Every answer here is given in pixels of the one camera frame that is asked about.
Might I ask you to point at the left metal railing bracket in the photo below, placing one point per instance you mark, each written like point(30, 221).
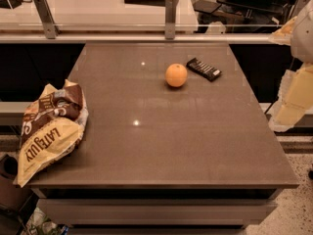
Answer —
point(50, 29)

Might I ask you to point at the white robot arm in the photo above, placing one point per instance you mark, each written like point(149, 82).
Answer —
point(302, 36)

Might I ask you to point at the black rxbar chocolate bar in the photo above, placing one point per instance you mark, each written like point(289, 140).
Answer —
point(203, 69)

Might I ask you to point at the middle metal railing bracket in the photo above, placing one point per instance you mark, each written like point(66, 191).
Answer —
point(170, 19)

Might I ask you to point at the metal railing bracket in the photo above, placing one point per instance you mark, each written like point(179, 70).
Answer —
point(50, 29)
point(297, 7)
point(170, 19)

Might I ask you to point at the right metal railing bracket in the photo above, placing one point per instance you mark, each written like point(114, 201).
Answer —
point(297, 7)

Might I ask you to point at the black bin on floor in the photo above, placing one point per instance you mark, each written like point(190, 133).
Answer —
point(12, 197)

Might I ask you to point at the dark brown table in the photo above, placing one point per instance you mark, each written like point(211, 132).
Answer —
point(196, 155)

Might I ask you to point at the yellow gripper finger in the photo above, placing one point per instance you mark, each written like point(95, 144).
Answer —
point(295, 98)
point(282, 36)

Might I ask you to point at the black device on counter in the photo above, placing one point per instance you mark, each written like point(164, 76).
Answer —
point(12, 4)

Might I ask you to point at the brown yellow chip bag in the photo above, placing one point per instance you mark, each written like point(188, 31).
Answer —
point(52, 126)

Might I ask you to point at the orange fruit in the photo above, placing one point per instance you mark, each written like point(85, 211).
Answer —
point(176, 75)

